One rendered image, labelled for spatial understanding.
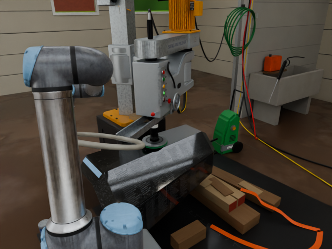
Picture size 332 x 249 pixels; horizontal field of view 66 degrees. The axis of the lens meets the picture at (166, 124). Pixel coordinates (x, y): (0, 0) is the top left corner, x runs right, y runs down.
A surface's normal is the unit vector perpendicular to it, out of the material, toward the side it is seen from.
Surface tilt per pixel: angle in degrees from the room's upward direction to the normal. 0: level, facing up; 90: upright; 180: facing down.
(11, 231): 0
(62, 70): 95
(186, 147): 45
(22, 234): 0
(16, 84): 90
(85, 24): 90
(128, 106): 90
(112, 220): 8
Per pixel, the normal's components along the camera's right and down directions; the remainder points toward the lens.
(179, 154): 0.45, -0.45
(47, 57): 0.26, -0.24
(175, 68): -0.27, -0.47
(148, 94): -0.40, 0.36
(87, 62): 0.62, 0.00
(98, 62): 0.82, -0.02
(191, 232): -0.02, -0.92
